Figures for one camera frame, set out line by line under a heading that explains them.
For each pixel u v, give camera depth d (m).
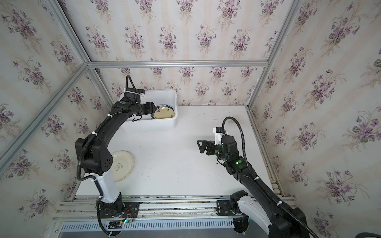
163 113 1.10
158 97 1.10
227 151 0.60
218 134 0.70
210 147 0.69
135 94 0.69
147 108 0.80
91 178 0.52
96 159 0.49
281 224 0.38
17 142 0.55
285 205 0.42
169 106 1.16
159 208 0.75
